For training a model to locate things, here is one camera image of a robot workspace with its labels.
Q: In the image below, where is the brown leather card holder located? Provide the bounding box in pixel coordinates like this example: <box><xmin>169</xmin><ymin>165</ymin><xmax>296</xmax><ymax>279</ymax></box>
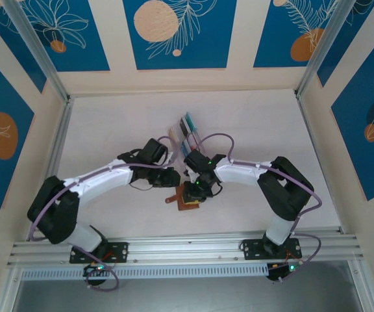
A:
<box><xmin>165</xmin><ymin>183</ymin><xmax>205</xmax><ymax>213</ymax></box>

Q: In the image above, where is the blue card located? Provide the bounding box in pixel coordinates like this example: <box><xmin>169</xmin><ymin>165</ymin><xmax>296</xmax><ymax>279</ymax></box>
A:
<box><xmin>179</xmin><ymin>141</ymin><xmax>192</xmax><ymax>161</ymax></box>

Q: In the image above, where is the black card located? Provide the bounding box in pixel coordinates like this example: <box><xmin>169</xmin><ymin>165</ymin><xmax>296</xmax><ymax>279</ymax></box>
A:
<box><xmin>177</xmin><ymin>117</ymin><xmax>191</xmax><ymax>138</ymax></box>

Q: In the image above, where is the clear acrylic card stand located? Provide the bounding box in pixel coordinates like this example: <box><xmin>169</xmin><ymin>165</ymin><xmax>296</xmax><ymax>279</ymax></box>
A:
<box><xmin>167</xmin><ymin>112</ymin><xmax>207</xmax><ymax>170</ymax></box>

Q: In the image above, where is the teal card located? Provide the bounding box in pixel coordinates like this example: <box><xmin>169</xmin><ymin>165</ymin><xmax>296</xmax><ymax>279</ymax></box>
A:
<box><xmin>182</xmin><ymin>112</ymin><xmax>197</xmax><ymax>133</ymax></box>

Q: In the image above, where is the black controller board with LED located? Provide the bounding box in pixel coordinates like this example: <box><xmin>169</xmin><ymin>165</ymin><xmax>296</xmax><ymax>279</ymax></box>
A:
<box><xmin>266</xmin><ymin>261</ymin><xmax>303</xmax><ymax>283</ymax></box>
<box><xmin>82</xmin><ymin>262</ymin><xmax>110</xmax><ymax>287</ymax></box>

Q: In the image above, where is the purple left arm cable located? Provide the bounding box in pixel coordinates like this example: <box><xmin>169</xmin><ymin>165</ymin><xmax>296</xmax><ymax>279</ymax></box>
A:
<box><xmin>27</xmin><ymin>135</ymin><xmax>179</xmax><ymax>292</ymax></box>

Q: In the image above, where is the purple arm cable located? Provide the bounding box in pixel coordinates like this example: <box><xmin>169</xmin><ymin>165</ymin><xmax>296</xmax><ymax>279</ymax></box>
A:
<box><xmin>27</xmin><ymin>135</ymin><xmax>179</xmax><ymax>292</ymax></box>
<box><xmin>198</xmin><ymin>132</ymin><xmax>323</xmax><ymax>283</ymax></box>

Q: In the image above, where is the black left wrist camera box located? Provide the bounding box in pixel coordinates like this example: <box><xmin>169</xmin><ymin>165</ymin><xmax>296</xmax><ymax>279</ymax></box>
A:
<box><xmin>140</xmin><ymin>138</ymin><xmax>169</xmax><ymax>163</ymax></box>

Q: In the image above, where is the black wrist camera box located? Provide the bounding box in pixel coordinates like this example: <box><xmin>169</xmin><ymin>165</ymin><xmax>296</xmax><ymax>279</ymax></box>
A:
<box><xmin>182</xmin><ymin>150</ymin><xmax>214</xmax><ymax>174</ymax></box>
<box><xmin>140</xmin><ymin>138</ymin><xmax>169</xmax><ymax>163</ymax></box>

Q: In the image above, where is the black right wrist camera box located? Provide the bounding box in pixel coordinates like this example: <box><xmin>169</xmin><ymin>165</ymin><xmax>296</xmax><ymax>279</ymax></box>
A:
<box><xmin>182</xmin><ymin>150</ymin><xmax>214</xmax><ymax>174</ymax></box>

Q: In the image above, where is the long aluminium frame rail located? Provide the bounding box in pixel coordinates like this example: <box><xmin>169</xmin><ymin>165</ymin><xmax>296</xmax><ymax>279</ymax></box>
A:
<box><xmin>6</xmin><ymin>227</ymin><xmax>368</xmax><ymax>272</ymax></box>

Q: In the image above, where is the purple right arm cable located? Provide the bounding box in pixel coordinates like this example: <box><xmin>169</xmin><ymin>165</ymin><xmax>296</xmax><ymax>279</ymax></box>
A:
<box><xmin>198</xmin><ymin>132</ymin><xmax>323</xmax><ymax>283</ymax></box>

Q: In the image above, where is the white slotted cable duct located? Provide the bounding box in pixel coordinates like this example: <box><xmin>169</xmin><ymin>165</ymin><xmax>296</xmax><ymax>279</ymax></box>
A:
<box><xmin>20</xmin><ymin>263</ymin><xmax>269</xmax><ymax>281</ymax></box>

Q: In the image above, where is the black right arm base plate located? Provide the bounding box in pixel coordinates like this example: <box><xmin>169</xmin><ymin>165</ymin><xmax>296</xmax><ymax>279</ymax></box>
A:
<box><xmin>240</xmin><ymin>237</ymin><xmax>303</xmax><ymax>261</ymax></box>

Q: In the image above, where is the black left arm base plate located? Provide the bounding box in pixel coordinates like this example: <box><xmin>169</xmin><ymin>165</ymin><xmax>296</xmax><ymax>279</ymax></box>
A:
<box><xmin>69</xmin><ymin>240</ymin><xmax>130</xmax><ymax>265</ymax></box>

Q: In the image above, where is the aluminium table side rail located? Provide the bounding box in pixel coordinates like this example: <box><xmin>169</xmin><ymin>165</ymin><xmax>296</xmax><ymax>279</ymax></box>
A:
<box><xmin>26</xmin><ymin>96</ymin><xmax>75</xmax><ymax>242</ymax></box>
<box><xmin>294</xmin><ymin>93</ymin><xmax>344</xmax><ymax>234</ymax></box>

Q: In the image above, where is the aluminium frame post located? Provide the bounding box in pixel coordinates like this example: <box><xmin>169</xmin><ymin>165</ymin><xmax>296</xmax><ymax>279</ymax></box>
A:
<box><xmin>2</xmin><ymin>0</ymin><xmax>73</xmax><ymax>102</ymax></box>
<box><xmin>294</xmin><ymin>0</ymin><xmax>359</xmax><ymax>98</ymax></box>

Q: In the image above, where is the aluminium lower frame bar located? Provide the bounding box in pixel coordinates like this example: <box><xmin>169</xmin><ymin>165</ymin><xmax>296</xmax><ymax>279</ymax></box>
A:
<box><xmin>349</xmin><ymin>259</ymin><xmax>374</xmax><ymax>312</ymax></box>
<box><xmin>0</xmin><ymin>266</ymin><xmax>24</xmax><ymax>312</ymax></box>

